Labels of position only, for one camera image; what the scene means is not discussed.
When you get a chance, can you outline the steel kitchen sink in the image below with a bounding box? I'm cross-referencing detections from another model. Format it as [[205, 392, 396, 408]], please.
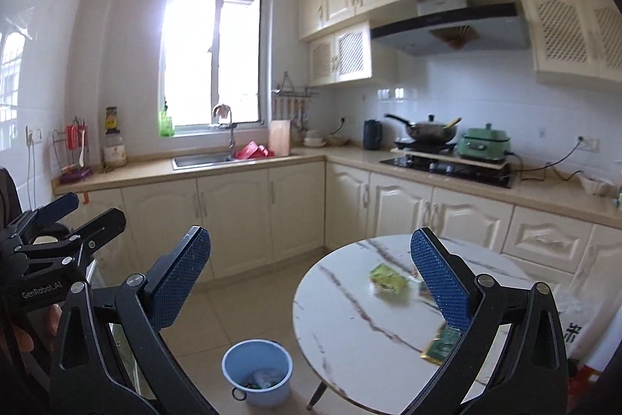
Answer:
[[172, 153, 236, 171]]

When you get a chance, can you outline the blue plastic trash bucket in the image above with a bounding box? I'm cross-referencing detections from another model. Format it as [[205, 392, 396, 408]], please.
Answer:
[[222, 339, 294, 408]]

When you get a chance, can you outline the kitchen faucet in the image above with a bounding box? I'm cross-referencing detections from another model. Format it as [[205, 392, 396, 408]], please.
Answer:
[[212, 103, 237, 160]]

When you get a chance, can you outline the person's left hand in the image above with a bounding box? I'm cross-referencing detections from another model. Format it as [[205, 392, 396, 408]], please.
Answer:
[[1, 302, 62, 368]]

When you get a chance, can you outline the blue drink carton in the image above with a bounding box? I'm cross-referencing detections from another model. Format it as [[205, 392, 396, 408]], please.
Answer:
[[412, 269, 433, 300]]

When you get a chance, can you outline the dark green foil packet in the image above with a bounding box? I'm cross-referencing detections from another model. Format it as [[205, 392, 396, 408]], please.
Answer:
[[421, 323, 462, 366]]

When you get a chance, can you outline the light green snack packet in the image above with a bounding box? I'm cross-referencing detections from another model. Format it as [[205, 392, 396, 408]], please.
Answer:
[[369, 263, 408, 294]]

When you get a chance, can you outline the clear jar with label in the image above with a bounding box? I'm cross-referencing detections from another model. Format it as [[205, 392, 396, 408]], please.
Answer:
[[103, 106, 126, 168]]

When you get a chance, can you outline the red utensil holder rack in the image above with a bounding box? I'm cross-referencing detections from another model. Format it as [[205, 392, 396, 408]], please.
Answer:
[[52, 117, 93, 184]]

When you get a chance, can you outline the round white marble table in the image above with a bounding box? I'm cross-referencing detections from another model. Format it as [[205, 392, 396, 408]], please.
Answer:
[[292, 233, 536, 415]]

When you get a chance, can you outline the green bottle on windowsill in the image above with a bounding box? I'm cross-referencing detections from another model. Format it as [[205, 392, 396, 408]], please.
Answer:
[[158, 104, 175, 138]]

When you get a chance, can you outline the black gas stove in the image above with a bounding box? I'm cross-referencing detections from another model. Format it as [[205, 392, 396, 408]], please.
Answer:
[[381, 140, 515, 189]]

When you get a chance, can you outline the white rice bag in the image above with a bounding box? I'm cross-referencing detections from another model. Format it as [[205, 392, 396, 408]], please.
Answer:
[[554, 278, 618, 361]]

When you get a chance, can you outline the green electric cooker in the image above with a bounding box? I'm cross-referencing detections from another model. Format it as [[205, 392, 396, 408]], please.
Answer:
[[456, 123, 511, 162]]

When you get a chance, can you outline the black wok with lid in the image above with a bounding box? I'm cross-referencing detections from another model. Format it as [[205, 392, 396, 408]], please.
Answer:
[[385, 114, 462, 144]]

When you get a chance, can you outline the red snack bag on floor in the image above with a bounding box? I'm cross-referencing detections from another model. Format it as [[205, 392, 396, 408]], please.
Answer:
[[568, 359, 602, 410]]

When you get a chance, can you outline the black electric kettle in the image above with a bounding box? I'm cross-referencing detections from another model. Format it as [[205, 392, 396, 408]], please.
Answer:
[[363, 119, 383, 151]]

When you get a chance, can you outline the wooden cutting board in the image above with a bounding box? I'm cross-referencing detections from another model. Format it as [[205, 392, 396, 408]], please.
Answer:
[[269, 120, 291, 157]]

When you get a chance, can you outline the white bowls stack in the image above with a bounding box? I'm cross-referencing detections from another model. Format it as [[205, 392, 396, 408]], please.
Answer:
[[302, 130, 326, 147]]

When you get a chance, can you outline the window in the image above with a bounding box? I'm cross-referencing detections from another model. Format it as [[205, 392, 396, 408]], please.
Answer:
[[160, 0, 265, 136]]

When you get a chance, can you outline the hanging utensil rack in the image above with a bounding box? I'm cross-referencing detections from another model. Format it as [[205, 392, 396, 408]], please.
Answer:
[[271, 72, 318, 131]]

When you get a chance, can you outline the range hood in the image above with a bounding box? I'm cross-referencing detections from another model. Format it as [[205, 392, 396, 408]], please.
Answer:
[[370, 0, 530, 57]]

